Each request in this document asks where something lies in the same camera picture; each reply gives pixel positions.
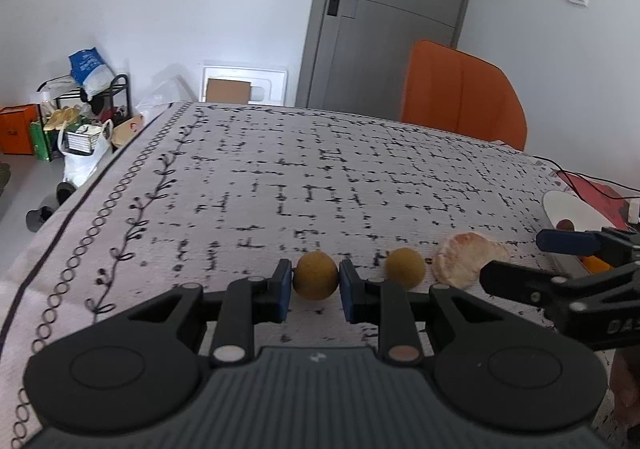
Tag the dark grey slipper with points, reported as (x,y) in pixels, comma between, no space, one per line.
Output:
(65,191)
(39,216)

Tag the green box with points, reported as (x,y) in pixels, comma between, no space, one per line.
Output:
(41,141)

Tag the clear plastic bag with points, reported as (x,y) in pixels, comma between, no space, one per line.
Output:
(165,91)

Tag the brown round fruit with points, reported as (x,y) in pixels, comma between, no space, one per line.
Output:
(405,268)
(315,275)

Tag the white bowl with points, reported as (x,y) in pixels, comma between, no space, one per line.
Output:
(565,206)

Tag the red orange table mat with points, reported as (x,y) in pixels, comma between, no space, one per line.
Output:
(600,194)

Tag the blue white bag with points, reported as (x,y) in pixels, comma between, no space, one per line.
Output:
(89,71)

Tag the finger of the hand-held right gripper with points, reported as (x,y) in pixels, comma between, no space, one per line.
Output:
(565,240)
(515,280)

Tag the white plastic bag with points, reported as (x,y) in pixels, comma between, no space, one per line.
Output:
(82,164)

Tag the orange box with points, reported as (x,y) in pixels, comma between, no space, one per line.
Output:
(17,129)

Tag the person's right hand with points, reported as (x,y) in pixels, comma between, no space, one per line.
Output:
(626,376)

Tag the black metal rack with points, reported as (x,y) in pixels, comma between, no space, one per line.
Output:
(122,94)

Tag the yellow slippers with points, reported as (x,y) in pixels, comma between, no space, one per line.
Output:
(62,119)

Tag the white foam board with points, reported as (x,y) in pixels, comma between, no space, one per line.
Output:
(270,84)

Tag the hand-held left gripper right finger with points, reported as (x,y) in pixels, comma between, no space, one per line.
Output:
(347,291)

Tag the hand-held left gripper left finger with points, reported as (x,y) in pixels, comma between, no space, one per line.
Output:
(285,289)

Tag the brown cardboard sheet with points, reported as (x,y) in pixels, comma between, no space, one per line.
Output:
(227,90)

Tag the brown paper bag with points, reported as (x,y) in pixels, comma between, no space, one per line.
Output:
(129,131)

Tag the orange chair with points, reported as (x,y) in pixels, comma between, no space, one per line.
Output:
(460,94)

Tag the white charger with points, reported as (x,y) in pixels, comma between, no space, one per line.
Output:
(634,212)

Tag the white black patterned tablecloth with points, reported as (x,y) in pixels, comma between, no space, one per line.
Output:
(300,169)

